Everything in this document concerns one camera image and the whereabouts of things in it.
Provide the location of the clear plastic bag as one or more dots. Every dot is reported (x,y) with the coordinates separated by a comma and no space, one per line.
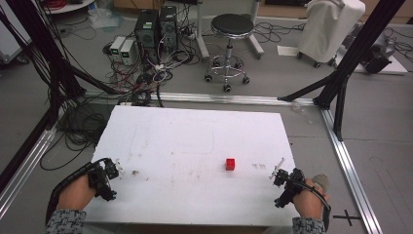
(105,18)

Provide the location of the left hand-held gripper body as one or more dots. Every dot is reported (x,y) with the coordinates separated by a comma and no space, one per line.
(101,180)

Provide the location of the white cabinet on wheels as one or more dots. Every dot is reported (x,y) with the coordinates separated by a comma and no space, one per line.
(11,32)

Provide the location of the person's right hand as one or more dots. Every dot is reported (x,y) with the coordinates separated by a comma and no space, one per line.
(308,203)

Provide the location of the person's left hand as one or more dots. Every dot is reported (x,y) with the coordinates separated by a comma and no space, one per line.
(77,194)

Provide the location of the black round swivel stool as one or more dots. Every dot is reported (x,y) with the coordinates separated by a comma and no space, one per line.
(232,26)

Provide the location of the white power strip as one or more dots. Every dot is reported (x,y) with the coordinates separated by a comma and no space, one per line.
(159,68)

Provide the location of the white metal table stand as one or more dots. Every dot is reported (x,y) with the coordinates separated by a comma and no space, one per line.
(203,39)

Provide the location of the black machine on white board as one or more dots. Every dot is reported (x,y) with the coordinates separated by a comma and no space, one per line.
(378,60)

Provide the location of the white bench power supply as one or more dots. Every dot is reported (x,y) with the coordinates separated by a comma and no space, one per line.
(117,47)
(127,52)

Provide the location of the black braced frame post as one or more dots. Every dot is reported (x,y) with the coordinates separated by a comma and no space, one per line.
(350,61)

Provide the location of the white paper sheet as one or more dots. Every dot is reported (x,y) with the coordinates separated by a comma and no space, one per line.
(287,50)

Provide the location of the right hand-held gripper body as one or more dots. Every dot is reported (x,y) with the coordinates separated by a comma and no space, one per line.
(290,186)

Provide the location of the round white table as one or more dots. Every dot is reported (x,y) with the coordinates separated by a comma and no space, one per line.
(68,6)

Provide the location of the red cube block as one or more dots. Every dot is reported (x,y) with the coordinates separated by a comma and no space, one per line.
(230,164)

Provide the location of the small black computer tower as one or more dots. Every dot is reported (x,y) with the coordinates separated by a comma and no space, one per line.
(168,26)

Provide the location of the large black computer tower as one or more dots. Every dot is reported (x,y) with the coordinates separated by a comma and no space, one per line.
(147,34)

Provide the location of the white cloth covered cart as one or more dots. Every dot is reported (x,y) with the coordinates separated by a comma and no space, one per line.
(328,29)

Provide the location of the long aluminium floor rail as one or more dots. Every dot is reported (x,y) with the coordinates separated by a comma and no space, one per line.
(227,98)

